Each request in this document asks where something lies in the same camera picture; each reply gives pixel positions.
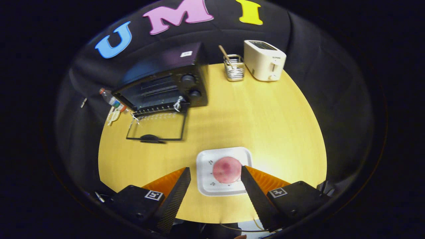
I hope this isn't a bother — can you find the wooden stick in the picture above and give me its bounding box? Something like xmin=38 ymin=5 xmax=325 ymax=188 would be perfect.
xmin=218 ymin=45 xmax=234 ymax=67

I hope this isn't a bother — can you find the clear plastic water bottle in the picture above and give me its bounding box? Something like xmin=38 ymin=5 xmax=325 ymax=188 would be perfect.
xmin=99 ymin=88 xmax=127 ymax=113

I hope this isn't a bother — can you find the white square tray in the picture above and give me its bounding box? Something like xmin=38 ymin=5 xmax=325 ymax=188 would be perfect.
xmin=196 ymin=147 xmax=253 ymax=197

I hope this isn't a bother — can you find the black toaster oven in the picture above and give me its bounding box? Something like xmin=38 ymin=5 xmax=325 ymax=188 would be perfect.
xmin=112 ymin=42 xmax=210 ymax=144

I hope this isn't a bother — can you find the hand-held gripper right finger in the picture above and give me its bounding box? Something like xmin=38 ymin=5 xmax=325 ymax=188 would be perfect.
xmin=240 ymin=165 xmax=332 ymax=233

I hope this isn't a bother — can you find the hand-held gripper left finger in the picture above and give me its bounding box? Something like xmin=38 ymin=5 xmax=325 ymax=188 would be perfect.
xmin=106 ymin=167 xmax=192 ymax=235

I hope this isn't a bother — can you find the cream pop-up toaster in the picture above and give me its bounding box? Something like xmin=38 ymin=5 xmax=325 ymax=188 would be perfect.
xmin=243 ymin=40 xmax=287 ymax=82

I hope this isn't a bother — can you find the wire mesh utensil holder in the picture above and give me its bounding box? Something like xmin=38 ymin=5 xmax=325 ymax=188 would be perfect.
xmin=223 ymin=54 xmax=245 ymax=82

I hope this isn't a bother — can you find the round pink meat slice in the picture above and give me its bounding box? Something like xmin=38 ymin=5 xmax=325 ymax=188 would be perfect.
xmin=212 ymin=157 xmax=242 ymax=184

